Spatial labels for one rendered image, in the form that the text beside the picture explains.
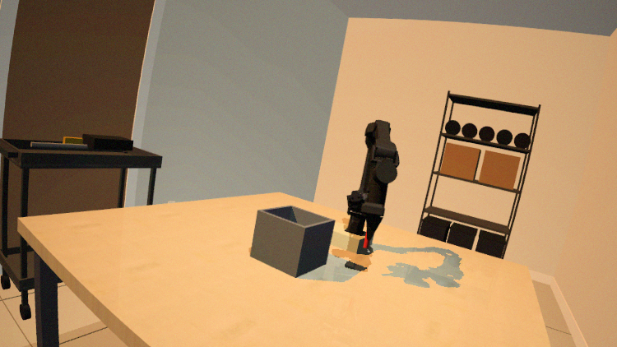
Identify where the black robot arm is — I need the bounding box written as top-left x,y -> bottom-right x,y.
345,120 -> 400,236

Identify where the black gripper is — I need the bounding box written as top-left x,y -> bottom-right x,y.
360,184 -> 387,240

